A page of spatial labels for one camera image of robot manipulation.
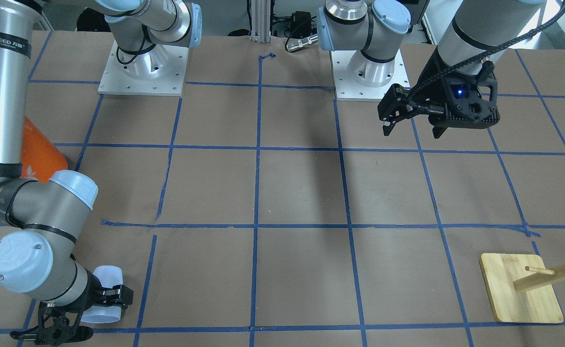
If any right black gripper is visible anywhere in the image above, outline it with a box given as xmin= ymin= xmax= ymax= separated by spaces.
xmin=65 ymin=272 xmax=134 ymax=318

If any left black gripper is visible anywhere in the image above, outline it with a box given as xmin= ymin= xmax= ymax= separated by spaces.
xmin=378 ymin=63 xmax=485 ymax=140

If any light blue cup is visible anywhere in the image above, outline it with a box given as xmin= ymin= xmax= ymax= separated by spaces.
xmin=80 ymin=266 xmax=123 ymax=324

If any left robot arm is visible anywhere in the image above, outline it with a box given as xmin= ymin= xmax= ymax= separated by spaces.
xmin=316 ymin=0 xmax=565 ymax=138

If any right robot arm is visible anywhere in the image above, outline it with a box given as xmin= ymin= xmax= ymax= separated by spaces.
xmin=0 ymin=0 xmax=132 ymax=314

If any orange can with silver lid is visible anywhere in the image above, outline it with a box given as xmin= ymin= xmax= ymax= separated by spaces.
xmin=21 ymin=117 xmax=68 ymax=183

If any wooden mug tree stand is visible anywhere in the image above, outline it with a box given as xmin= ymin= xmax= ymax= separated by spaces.
xmin=479 ymin=253 xmax=565 ymax=324

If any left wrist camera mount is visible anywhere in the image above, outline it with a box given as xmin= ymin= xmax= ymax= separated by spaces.
xmin=443 ymin=61 xmax=500 ymax=129

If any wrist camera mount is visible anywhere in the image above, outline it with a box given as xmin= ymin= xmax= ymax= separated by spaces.
xmin=443 ymin=61 xmax=500 ymax=129
xmin=9 ymin=302 xmax=94 ymax=347

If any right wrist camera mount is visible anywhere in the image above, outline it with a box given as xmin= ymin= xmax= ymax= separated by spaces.
xmin=9 ymin=302 xmax=94 ymax=347

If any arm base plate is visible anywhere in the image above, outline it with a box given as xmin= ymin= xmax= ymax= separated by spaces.
xmin=330 ymin=50 xmax=410 ymax=102
xmin=98 ymin=42 xmax=189 ymax=96

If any aluminium frame post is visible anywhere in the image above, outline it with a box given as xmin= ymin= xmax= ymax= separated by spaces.
xmin=247 ymin=0 xmax=273 ymax=45

